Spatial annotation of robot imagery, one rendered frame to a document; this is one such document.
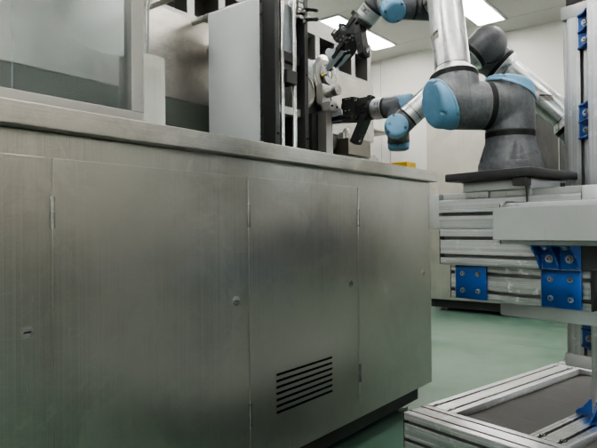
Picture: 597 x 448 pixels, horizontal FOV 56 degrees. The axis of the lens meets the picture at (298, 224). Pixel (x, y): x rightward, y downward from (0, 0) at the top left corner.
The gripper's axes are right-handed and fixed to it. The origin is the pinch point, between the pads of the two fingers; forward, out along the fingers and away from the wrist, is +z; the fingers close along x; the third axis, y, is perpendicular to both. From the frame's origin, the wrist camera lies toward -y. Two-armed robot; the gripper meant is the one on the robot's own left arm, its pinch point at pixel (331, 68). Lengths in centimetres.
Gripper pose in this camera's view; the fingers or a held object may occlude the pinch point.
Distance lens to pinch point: 211.0
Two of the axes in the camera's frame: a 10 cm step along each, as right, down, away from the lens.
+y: -5.1, -7.6, 4.1
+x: -6.2, 0.0, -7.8
